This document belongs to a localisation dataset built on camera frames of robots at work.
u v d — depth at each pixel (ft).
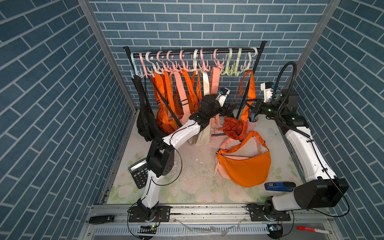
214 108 2.34
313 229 2.27
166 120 2.84
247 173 2.63
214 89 2.64
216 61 2.41
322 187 1.32
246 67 2.52
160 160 1.73
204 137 2.86
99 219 2.28
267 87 2.10
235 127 3.13
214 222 2.38
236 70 2.46
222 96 2.31
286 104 1.78
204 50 2.18
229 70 2.47
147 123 2.64
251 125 3.32
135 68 2.23
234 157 2.97
